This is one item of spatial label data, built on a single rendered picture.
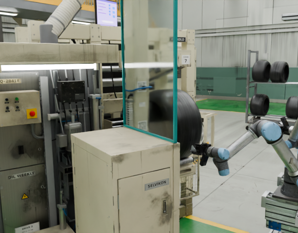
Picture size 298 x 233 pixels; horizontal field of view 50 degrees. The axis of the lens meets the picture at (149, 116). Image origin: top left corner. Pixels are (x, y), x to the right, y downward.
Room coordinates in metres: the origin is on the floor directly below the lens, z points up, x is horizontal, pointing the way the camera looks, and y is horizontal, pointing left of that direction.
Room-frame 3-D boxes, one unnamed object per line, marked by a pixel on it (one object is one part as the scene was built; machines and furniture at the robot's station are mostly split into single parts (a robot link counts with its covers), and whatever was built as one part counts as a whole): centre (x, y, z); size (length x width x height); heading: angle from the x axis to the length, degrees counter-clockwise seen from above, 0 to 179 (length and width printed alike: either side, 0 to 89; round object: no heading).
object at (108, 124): (2.72, 0.27, 1.05); 0.20 x 0.15 x 0.30; 123
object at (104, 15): (6.50, 0.81, 2.60); 0.60 x 0.05 x 0.55; 145
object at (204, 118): (5.48, -0.80, 0.40); 0.60 x 0.35 x 0.80; 55
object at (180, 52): (2.83, -0.07, 1.71); 0.61 x 0.25 x 0.15; 123
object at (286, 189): (2.22, -1.04, 0.77); 0.15 x 0.15 x 0.10
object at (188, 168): (2.40, -0.20, 0.84); 0.36 x 0.09 x 0.06; 123
